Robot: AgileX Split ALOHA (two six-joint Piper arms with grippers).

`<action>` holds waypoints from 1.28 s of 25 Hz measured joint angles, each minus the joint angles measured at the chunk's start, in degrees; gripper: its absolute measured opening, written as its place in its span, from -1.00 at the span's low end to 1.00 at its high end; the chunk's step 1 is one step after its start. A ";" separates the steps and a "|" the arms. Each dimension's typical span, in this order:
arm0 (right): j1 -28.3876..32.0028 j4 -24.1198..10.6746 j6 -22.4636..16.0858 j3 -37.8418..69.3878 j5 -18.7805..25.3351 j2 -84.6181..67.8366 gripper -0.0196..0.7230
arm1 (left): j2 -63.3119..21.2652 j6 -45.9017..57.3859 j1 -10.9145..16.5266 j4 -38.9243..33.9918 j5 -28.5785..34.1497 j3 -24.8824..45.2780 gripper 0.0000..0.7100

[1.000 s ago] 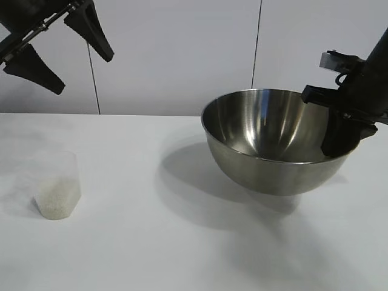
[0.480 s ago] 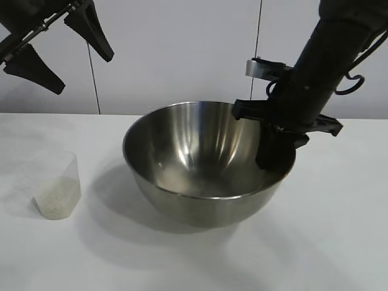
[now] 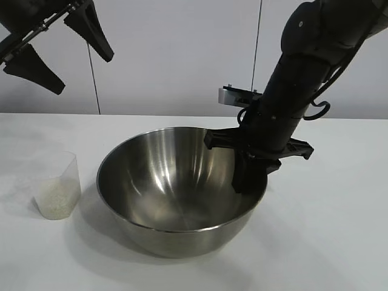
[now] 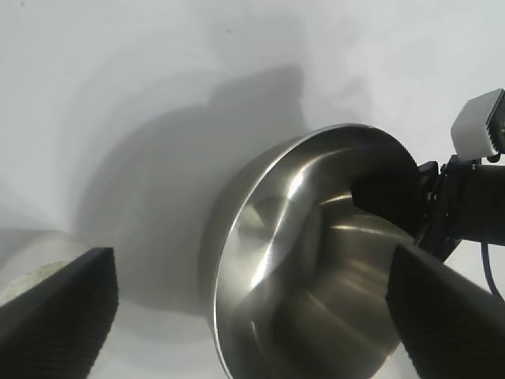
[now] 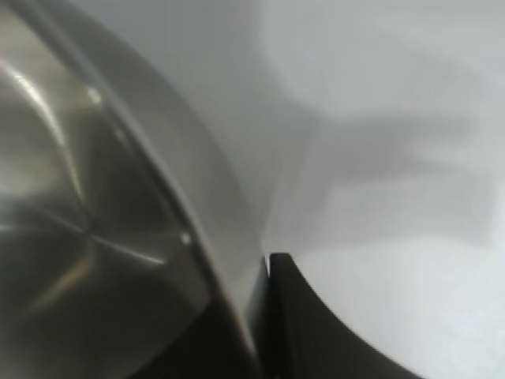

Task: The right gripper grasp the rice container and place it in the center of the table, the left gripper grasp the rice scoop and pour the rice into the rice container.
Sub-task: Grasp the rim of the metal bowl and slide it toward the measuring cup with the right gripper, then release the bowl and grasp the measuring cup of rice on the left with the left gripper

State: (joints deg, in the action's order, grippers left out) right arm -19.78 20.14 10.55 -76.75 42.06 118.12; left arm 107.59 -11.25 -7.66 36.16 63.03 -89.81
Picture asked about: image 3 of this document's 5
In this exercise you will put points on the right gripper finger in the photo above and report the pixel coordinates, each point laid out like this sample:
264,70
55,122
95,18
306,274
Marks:
272,166
247,175

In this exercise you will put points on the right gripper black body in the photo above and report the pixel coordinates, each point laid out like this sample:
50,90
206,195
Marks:
272,130

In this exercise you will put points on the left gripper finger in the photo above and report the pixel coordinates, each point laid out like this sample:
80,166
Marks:
33,69
94,36

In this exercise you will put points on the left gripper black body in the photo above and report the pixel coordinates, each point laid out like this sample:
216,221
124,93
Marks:
18,18

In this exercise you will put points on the stainless steel mixing bowl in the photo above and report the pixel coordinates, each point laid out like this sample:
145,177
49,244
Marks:
182,239

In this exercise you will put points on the translucent plastic measuring cup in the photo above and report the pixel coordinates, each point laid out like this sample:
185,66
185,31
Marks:
72,166

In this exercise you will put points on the white rice grains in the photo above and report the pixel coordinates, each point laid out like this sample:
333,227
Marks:
57,197

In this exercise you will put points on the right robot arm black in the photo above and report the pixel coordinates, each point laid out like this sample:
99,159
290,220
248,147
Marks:
303,33

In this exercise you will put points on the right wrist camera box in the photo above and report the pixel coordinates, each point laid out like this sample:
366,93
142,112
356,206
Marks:
230,96

